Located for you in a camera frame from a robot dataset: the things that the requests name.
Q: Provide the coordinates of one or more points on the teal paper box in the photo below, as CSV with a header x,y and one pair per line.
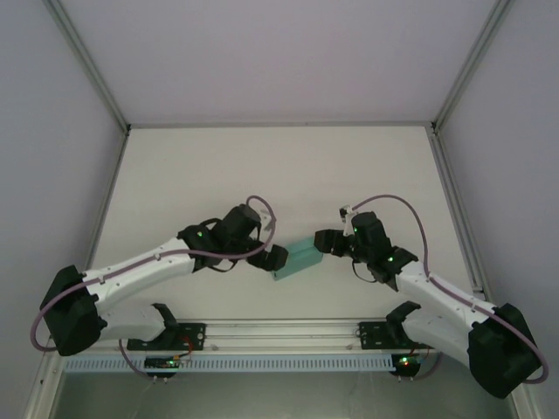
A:
x,y
301,259

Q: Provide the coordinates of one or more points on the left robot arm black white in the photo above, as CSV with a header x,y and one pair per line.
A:
x,y
131,270

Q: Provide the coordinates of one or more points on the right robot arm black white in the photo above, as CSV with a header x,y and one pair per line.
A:
x,y
441,301

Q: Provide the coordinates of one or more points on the small circuit board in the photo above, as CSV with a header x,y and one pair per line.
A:
x,y
161,362
408,360

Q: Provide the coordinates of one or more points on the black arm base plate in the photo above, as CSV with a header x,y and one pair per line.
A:
x,y
194,334
371,334

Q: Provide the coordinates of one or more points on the aluminium side rail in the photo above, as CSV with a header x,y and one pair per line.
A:
x,y
458,218

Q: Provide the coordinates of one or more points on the aluminium mounting rail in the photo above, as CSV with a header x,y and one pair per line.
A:
x,y
279,334

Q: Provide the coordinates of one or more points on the aluminium frame post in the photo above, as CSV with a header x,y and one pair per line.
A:
x,y
87,65
471,65

